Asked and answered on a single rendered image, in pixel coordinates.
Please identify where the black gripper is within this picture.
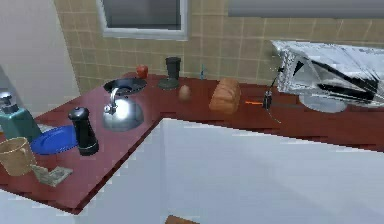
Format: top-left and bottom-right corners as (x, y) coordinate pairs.
(262, 66), (285, 125)

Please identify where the brown egg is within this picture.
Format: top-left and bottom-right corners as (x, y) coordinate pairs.
(177, 84), (192, 102)

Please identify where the brown bread loaf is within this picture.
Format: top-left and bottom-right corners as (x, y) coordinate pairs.
(208, 77), (242, 115)

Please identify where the white cupboard with red worktop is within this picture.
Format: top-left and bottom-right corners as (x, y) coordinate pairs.
(0, 71), (384, 224)

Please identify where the black coffee machine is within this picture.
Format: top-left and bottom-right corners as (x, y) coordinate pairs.
(157, 56), (183, 91)

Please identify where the red apple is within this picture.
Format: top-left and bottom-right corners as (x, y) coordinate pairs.
(135, 64), (150, 80)

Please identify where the white framed window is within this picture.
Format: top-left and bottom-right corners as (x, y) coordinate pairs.
(95, 0), (190, 42)

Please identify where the black frying pan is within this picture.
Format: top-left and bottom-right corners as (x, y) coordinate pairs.
(103, 77), (148, 96)

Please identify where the silver kettle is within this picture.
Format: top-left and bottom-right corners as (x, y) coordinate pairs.
(101, 87), (146, 133)

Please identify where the brown wooden block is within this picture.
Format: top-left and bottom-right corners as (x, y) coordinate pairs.
(164, 214), (202, 224)

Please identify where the black pepper mill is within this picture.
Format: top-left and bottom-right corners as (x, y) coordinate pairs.
(67, 106), (100, 157)

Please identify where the blue plate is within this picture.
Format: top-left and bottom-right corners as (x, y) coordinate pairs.
(29, 124), (80, 156)

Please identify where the grey green folded cloth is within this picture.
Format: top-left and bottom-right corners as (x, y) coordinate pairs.
(30, 164), (74, 188)

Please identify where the green soap dispenser bottle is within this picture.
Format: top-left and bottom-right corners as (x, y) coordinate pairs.
(0, 92), (43, 144)

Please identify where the tan cup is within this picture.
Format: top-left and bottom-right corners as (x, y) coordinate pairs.
(0, 136), (37, 177)

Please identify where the grey wall cupboard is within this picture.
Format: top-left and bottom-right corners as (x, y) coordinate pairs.
(227, 0), (384, 20)

